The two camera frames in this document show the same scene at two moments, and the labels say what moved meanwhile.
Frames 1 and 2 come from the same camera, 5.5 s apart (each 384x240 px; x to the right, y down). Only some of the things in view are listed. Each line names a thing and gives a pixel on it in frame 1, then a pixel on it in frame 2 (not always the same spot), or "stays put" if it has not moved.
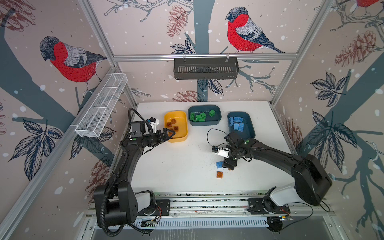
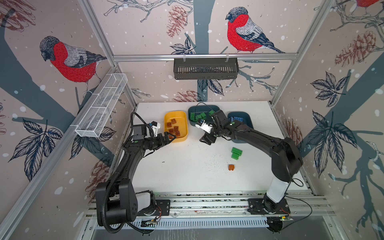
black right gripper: [228, 162] → [215, 125]
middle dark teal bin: [199, 109] stays put
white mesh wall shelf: [101, 105] stays put
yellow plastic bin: [176, 121] stays put
